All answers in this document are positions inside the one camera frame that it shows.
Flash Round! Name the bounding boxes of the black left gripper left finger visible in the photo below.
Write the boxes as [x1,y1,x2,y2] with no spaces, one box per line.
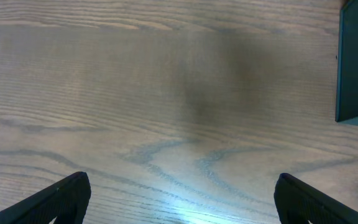
[0,172,91,224]

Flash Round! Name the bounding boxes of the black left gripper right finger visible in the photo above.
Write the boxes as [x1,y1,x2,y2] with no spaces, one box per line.
[273,173,358,224]

